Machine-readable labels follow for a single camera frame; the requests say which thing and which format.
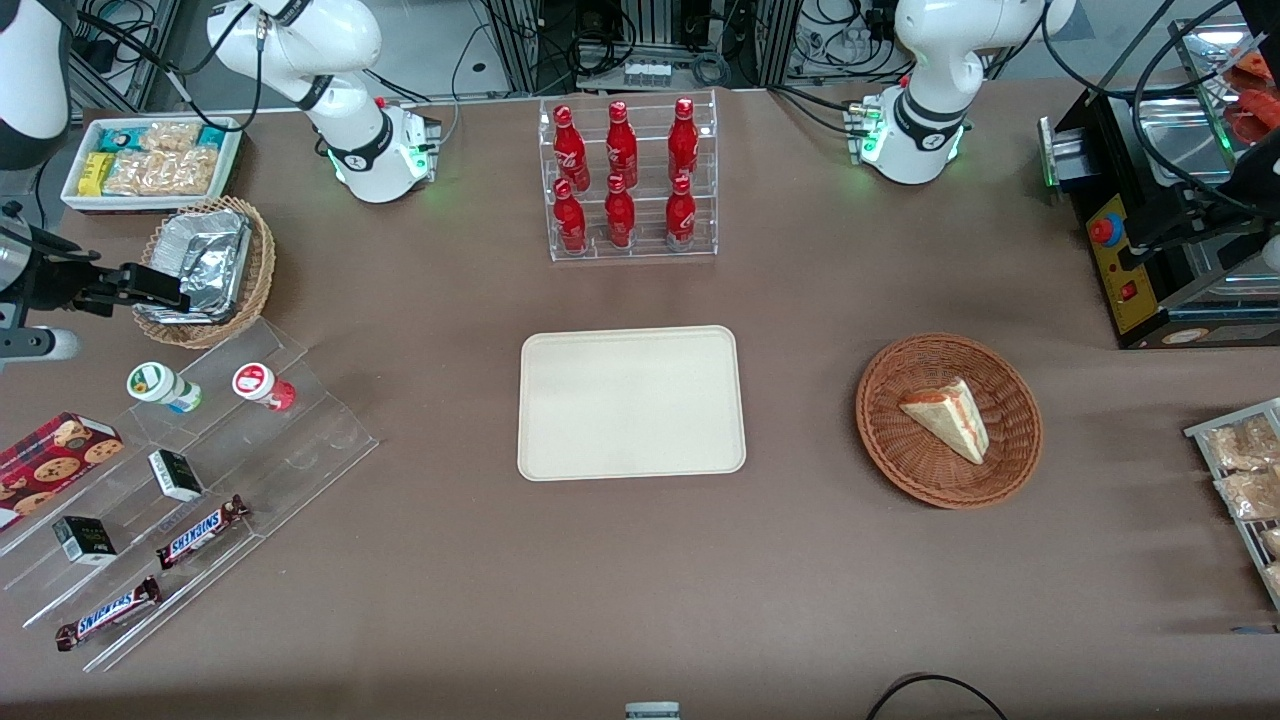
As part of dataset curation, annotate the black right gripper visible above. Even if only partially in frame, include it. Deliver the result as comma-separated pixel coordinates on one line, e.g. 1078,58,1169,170
18,248,192,319

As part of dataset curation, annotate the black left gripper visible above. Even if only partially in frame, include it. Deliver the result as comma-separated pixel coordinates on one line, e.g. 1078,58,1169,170
1121,189,1265,274

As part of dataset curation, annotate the silver foil tray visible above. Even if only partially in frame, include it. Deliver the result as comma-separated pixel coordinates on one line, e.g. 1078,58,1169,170
135,208,253,326

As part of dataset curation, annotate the beige plastic tray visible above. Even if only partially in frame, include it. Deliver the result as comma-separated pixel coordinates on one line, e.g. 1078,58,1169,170
517,325,747,482

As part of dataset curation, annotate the black sealing machine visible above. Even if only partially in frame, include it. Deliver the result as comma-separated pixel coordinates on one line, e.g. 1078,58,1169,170
1038,15,1280,351

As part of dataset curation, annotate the light wicker basket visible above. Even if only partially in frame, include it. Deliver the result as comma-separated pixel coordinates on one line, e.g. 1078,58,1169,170
133,196,277,350

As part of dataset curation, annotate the large clear cracker bag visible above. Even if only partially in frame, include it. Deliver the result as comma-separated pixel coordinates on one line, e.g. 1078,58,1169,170
103,147,220,197

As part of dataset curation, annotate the white plastic snack bin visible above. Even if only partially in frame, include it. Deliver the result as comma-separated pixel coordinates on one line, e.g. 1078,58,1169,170
60,116,244,214

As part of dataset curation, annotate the red lid yogurt cup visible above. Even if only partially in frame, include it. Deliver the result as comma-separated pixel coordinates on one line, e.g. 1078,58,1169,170
232,363,297,412

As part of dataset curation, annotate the small clear cracker bag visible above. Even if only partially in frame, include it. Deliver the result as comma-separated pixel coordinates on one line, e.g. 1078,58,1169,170
140,121,202,154

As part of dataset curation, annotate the red snack packet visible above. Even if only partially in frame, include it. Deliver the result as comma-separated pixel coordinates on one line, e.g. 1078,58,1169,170
1226,50,1280,144

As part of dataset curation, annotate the small black box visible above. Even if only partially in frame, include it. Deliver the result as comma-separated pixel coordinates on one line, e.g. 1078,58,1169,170
52,515,118,567
148,449,205,503

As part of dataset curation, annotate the red plaid cookie box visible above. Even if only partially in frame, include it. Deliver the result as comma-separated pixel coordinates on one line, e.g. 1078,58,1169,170
0,412,125,531

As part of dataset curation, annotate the clear acrylic tiered stand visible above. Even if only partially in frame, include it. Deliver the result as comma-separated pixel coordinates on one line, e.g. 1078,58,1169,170
0,318,381,673

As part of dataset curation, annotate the clear bag of snacks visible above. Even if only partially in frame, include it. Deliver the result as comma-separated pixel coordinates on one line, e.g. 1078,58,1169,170
1215,468,1280,522
1203,415,1280,472

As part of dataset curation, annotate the Snickers chocolate bar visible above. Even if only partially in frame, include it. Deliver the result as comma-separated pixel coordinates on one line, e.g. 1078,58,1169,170
155,494,251,571
55,576,163,653

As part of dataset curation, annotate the wrapped sandwich wedge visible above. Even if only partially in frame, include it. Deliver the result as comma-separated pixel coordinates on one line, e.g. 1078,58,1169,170
898,377,991,466

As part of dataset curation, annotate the brown round wicker basket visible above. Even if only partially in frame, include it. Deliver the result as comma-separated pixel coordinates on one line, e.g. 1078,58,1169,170
856,333,1044,510

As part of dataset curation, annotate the red cola bottle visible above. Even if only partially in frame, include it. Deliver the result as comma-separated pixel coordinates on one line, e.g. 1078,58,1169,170
553,179,588,254
605,100,639,189
665,175,697,252
604,174,636,249
668,97,700,184
553,104,591,191

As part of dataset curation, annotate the clear acrylic bottle rack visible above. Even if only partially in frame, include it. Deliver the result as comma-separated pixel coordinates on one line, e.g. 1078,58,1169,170
538,89,719,263

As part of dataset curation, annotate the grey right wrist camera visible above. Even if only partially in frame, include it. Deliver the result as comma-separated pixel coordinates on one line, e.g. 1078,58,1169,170
0,327,82,364

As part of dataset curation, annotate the wire rack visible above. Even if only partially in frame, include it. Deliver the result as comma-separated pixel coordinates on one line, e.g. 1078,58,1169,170
1185,398,1280,611

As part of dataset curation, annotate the aluminium equipment frame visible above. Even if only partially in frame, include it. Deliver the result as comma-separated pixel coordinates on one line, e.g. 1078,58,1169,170
485,0,801,96

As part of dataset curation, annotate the black cable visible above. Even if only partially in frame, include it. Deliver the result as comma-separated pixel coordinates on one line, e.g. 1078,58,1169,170
865,674,1009,720

